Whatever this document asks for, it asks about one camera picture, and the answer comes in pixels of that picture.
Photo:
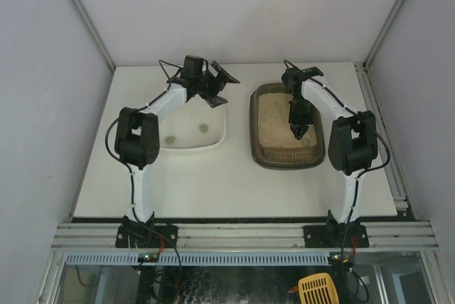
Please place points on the yellow slotted scoop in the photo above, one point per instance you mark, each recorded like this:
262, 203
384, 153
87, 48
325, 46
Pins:
318, 288

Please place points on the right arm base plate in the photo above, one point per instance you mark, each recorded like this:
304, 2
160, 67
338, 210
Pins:
320, 236

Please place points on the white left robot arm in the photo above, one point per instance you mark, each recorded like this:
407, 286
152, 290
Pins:
133, 138

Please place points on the aluminium frame rail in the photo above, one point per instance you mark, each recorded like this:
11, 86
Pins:
383, 236

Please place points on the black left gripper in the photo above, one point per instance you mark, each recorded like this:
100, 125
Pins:
212, 84

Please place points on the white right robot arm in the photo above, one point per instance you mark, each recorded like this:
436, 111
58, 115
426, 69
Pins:
355, 146

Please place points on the grey slotted cable duct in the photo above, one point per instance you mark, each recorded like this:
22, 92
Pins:
258, 258

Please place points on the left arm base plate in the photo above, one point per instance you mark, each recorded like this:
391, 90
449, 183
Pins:
141, 238

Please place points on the white plastic tub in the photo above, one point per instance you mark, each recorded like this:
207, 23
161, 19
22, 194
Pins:
183, 123

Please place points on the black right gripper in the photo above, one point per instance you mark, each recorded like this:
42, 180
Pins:
299, 123

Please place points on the brown litter box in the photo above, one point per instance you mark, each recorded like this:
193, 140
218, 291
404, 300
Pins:
272, 142

